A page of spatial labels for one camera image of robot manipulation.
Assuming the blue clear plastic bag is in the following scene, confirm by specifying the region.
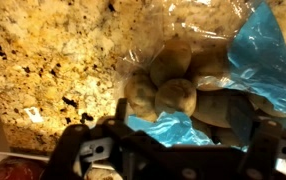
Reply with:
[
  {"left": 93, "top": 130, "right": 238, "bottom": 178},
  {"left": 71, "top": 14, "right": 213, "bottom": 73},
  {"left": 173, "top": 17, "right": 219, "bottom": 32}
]
[{"left": 116, "top": 0, "right": 286, "bottom": 147}]

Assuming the brown potato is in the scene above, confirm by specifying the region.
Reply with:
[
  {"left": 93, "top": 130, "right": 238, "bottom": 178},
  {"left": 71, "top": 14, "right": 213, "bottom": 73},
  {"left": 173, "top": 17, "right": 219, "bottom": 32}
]
[
  {"left": 124, "top": 74, "right": 157, "bottom": 122},
  {"left": 186, "top": 49, "right": 229, "bottom": 91},
  {"left": 155, "top": 79, "right": 197, "bottom": 116},
  {"left": 150, "top": 40, "right": 192, "bottom": 87}
]

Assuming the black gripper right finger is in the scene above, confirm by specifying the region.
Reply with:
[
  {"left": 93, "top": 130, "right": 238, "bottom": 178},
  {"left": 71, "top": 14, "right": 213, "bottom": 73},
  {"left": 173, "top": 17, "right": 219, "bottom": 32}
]
[{"left": 239, "top": 120, "right": 286, "bottom": 180}]

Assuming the red apple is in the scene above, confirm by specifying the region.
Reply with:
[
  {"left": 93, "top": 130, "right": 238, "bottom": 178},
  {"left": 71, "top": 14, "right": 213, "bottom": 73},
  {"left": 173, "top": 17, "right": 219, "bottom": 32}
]
[{"left": 0, "top": 158, "right": 46, "bottom": 180}]

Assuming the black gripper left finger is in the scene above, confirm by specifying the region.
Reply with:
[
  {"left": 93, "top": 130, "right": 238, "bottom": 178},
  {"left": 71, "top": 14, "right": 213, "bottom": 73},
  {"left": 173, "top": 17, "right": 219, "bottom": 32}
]
[{"left": 39, "top": 123, "right": 124, "bottom": 180}]

